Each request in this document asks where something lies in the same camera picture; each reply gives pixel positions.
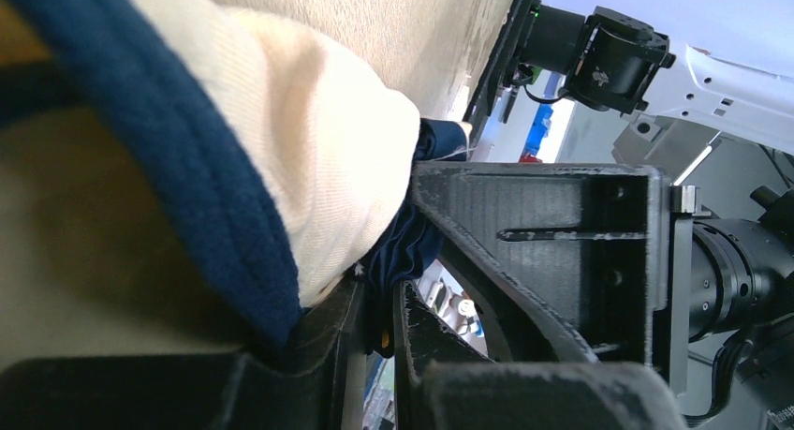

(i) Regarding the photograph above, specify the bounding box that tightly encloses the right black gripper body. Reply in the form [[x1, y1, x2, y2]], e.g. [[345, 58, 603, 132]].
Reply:
[[654, 185, 793, 429]]

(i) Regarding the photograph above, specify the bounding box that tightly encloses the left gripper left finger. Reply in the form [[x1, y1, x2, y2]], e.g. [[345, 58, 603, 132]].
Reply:
[[1, 281, 365, 429]]

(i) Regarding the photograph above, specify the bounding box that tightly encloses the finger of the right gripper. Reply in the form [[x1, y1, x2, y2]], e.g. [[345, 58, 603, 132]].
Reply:
[[410, 161, 669, 364]]

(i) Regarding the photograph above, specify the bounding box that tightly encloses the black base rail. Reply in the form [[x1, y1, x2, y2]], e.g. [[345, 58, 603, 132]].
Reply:
[[463, 0, 540, 162]]

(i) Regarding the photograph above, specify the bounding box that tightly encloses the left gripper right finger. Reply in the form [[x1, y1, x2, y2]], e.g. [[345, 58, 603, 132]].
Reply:
[[392, 282, 685, 429]]

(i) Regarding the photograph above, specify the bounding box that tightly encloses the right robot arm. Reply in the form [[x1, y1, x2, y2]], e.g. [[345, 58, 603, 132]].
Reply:
[[415, 5, 793, 429]]

